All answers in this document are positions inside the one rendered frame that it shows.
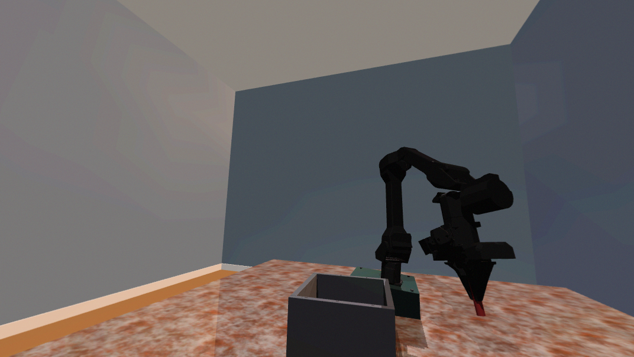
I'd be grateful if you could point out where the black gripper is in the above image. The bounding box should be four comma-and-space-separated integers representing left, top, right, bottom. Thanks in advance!
432, 216, 516, 301

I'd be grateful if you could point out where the dark red peg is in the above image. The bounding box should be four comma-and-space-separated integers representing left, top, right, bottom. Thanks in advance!
470, 286, 486, 316

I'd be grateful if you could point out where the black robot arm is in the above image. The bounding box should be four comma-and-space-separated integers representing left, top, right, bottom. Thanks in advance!
375, 147, 513, 287

